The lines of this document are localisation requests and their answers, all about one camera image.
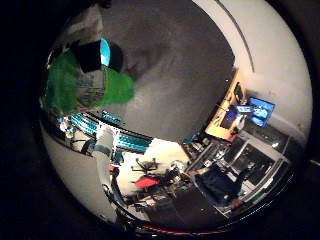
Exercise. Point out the green soda bottle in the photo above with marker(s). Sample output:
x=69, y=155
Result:
x=120, y=88

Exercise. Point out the blue bowl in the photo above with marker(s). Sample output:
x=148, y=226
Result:
x=105, y=52

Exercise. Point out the teal slotted rack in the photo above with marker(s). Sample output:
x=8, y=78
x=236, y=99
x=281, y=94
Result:
x=130, y=141

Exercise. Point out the red plastic item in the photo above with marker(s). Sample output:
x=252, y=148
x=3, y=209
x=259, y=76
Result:
x=146, y=182

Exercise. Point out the wooden desk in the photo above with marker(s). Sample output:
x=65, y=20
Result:
x=225, y=116

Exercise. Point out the person in dark clothes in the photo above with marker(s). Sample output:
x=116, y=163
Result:
x=216, y=186

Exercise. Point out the blue lit monitor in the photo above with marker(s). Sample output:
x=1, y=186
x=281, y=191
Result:
x=263, y=111

